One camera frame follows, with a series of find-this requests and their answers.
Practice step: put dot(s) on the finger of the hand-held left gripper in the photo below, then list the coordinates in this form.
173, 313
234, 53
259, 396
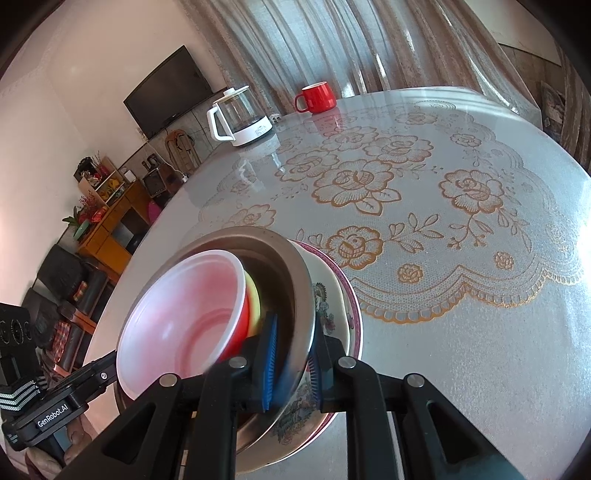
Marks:
99, 374

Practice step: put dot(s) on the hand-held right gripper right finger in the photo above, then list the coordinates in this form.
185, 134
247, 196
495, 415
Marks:
315, 374

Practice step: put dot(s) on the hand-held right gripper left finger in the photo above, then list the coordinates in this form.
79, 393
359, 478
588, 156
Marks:
268, 364

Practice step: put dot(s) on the blue floral deep plate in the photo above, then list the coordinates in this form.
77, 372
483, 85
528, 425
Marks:
328, 314

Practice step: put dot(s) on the yellow plastic bowl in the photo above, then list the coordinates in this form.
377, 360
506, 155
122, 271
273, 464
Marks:
254, 304

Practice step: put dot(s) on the large purple flower plate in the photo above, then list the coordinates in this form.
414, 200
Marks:
355, 323

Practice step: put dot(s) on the stainless steel bowl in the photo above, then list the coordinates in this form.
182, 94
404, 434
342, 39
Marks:
281, 286

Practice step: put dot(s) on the red plastic bowl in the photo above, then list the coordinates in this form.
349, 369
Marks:
184, 314

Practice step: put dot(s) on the black sofa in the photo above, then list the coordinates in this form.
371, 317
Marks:
60, 295

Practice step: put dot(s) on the orange wooden desk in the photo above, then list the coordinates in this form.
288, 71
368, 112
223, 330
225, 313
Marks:
111, 230

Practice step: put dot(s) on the green potted plant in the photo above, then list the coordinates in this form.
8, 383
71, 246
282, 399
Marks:
78, 226

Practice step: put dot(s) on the pink bag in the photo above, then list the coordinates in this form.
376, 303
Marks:
153, 211

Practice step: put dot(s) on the small wooden shelf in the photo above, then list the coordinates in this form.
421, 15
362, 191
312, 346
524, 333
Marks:
104, 182

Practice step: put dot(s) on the black speaker box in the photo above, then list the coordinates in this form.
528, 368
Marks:
154, 182

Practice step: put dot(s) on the wooden chair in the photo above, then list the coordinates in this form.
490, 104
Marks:
182, 152

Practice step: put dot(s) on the white glass electric kettle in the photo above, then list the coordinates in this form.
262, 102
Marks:
249, 129

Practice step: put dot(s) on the red mug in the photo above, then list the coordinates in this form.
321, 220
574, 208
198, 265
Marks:
318, 99

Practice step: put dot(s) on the wide grey window curtain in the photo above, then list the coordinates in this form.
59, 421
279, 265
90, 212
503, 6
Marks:
323, 37

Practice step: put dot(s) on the patterned cushion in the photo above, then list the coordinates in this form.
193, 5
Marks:
554, 110

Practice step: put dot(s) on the narrow grey curtain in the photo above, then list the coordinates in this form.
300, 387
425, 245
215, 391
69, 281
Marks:
577, 115

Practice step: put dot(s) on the black wall television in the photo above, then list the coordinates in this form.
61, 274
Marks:
166, 92

